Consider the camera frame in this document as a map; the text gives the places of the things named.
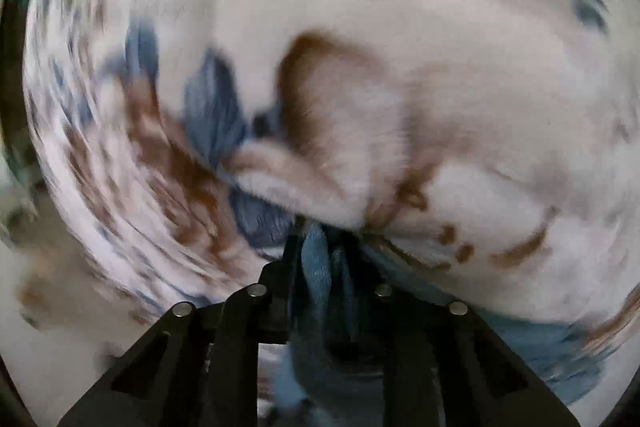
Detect blue denim pants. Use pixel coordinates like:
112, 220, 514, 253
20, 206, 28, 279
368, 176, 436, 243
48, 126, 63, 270
272, 222, 606, 427

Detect floral fleece blanket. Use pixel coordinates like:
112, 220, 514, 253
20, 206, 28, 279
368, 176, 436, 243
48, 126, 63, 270
20, 0, 640, 427

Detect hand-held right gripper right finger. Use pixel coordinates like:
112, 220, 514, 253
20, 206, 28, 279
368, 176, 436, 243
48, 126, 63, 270
345, 234, 583, 427

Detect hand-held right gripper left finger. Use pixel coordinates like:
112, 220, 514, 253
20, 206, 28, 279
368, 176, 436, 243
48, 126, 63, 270
56, 234, 303, 427

